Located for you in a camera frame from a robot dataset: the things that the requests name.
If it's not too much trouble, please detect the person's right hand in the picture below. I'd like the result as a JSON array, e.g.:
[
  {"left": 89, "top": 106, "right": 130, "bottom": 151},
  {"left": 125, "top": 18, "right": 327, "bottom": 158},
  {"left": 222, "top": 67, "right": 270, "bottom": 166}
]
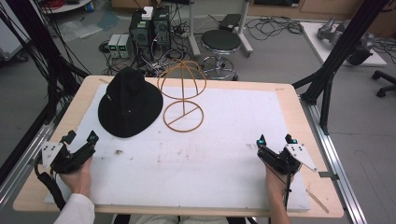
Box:
[{"left": 264, "top": 161, "right": 295, "bottom": 200}]

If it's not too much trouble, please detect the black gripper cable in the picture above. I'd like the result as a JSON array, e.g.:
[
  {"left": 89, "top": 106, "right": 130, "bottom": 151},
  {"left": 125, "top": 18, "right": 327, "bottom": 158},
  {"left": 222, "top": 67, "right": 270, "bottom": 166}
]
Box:
[
  {"left": 34, "top": 154, "right": 67, "bottom": 211},
  {"left": 263, "top": 161, "right": 294, "bottom": 210}
]

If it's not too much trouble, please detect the grey metal bracket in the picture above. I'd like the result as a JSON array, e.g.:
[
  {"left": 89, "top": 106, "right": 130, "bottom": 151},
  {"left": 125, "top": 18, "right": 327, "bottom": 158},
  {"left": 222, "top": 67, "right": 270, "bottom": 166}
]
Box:
[{"left": 318, "top": 170, "right": 340, "bottom": 182}]

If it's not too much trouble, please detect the white platform board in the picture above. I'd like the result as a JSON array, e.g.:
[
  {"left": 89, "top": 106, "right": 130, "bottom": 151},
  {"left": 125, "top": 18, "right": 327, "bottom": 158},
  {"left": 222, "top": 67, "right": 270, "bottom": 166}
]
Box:
[{"left": 300, "top": 21, "right": 389, "bottom": 68}]

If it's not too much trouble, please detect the brown wire hat stand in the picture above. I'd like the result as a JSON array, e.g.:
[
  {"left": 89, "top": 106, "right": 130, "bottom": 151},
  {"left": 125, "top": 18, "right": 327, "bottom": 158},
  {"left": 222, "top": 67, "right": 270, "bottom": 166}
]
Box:
[{"left": 157, "top": 58, "right": 207, "bottom": 133}]

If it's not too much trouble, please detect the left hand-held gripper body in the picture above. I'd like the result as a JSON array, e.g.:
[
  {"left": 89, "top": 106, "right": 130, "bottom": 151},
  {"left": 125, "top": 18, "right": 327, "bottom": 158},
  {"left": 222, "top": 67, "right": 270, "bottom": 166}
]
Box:
[{"left": 41, "top": 141, "right": 96, "bottom": 175}]

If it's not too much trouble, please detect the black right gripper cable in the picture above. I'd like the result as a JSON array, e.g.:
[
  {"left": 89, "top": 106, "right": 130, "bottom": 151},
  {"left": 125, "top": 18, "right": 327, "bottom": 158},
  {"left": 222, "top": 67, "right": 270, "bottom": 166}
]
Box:
[{"left": 263, "top": 161, "right": 294, "bottom": 210}]

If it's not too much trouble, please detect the clear plastic sheet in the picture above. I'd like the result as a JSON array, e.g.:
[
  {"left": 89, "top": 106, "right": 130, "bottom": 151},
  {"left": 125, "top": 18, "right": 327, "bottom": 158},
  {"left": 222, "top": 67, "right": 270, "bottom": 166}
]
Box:
[{"left": 57, "top": 19, "right": 105, "bottom": 41}]

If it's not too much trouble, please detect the aluminium rail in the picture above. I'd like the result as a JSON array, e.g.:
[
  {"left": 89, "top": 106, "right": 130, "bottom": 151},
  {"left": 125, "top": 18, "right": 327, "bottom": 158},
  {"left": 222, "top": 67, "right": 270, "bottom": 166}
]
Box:
[
  {"left": 0, "top": 119, "right": 64, "bottom": 206},
  {"left": 299, "top": 94, "right": 369, "bottom": 224}
]

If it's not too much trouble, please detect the black brimmed hat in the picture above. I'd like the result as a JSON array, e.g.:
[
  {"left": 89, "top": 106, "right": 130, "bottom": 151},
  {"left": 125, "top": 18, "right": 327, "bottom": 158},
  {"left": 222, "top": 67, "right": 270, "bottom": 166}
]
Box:
[{"left": 97, "top": 66, "right": 164, "bottom": 139}]

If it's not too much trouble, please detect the black flat box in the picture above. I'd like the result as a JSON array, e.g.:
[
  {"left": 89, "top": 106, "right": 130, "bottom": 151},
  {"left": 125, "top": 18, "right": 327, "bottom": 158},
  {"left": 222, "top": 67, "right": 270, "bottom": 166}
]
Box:
[{"left": 218, "top": 13, "right": 243, "bottom": 33}]

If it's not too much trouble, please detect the white box with black top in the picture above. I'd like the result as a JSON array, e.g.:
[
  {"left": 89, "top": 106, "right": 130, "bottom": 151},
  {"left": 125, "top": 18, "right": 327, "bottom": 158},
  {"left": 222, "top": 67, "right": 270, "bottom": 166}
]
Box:
[{"left": 141, "top": 6, "right": 155, "bottom": 21}]

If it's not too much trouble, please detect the person's left hand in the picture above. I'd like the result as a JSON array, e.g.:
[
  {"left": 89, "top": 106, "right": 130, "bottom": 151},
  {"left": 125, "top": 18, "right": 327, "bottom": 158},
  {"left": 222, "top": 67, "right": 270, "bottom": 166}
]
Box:
[{"left": 58, "top": 156, "right": 93, "bottom": 199}]

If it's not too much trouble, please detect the thin wooden stick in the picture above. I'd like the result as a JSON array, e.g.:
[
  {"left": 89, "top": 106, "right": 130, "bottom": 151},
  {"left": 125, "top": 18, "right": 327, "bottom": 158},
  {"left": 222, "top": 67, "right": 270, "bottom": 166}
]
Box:
[{"left": 305, "top": 188, "right": 331, "bottom": 215}]

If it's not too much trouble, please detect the tangle of black floor cables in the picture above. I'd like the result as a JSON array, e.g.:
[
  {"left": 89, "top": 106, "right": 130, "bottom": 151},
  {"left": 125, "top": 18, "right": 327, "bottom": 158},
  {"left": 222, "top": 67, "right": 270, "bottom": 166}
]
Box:
[{"left": 245, "top": 14, "right": 304, "bottom": 42}]

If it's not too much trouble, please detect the white stand leg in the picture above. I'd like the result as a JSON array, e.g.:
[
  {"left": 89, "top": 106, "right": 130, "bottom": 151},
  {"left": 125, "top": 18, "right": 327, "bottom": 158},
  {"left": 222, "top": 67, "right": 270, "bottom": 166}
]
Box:
[
  {"left": 235, "top": 0, "right": 255, "bottom": 59},
  {"left": 186, "top": 0, "right": 202, "bottom": 58}
]

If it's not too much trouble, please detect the white foam mat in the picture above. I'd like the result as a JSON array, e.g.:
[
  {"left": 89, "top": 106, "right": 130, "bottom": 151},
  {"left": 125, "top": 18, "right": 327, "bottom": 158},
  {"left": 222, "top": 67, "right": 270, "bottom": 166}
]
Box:
[{"left": 44, "top": 83, "right": 312, "bottom": 212}]

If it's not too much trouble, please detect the white round table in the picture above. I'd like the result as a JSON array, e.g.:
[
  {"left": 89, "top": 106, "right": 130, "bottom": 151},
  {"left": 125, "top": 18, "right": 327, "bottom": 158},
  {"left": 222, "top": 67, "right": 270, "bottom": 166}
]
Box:
[{"left": 39, "top": 0, "right": 93, "bottom": 15}]

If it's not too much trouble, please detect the grey power supply unit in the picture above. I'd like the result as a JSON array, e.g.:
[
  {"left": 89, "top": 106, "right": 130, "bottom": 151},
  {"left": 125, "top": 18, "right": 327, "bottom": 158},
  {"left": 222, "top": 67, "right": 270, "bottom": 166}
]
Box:
[
  {"left": 106, "top": 34, "right": 121, "bottom": 59},
  {"left": 117, "top": 34, "right": 134, "bottom": 60}
]

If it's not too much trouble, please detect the black office chair base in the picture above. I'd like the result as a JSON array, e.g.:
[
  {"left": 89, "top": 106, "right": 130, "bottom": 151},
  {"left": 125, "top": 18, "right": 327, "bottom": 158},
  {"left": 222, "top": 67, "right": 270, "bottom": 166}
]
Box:
[{"left": 371, "top": 69, "right": 396, "bottom": 99}]

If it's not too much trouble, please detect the black frame post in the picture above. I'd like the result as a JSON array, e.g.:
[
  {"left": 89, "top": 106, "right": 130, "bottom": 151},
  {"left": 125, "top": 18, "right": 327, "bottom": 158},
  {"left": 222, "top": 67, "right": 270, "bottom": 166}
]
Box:
[
  {"left": 5, "top": 0, "right": 92, "bottom": 125},
  {"left": 291, "top": 0, "right": 391, "bottom": 136}
]

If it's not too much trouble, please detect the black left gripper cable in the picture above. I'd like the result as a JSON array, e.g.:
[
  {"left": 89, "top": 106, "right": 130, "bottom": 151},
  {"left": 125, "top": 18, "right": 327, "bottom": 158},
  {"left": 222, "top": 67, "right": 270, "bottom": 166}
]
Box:
[{"left": 34, "top": 154, "right": 67, "bottom": 211}]

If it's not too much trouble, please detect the black round stool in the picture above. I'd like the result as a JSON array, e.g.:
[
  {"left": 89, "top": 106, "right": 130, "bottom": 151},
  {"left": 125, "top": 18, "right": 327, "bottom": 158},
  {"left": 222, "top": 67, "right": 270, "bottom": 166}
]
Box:
[{"left": 199, "top": 29, "right": 243, "bottom": 80}]

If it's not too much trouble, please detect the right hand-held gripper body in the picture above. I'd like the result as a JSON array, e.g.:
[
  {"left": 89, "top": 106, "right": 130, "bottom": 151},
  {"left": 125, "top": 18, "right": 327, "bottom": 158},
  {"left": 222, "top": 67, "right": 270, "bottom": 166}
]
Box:
[{"left": 256, "top": 143, "right": 318, "bottom": 175}]

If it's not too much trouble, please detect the black computer tower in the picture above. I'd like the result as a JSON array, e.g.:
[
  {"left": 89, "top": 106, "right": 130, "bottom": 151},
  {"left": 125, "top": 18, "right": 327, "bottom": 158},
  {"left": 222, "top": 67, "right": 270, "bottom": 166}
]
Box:
[
  {"left": 128, "top": 10, "right": 154, "bottom": 62},
  {"left": 151, "top": 5, "right": 173, "bottom": 52}
]

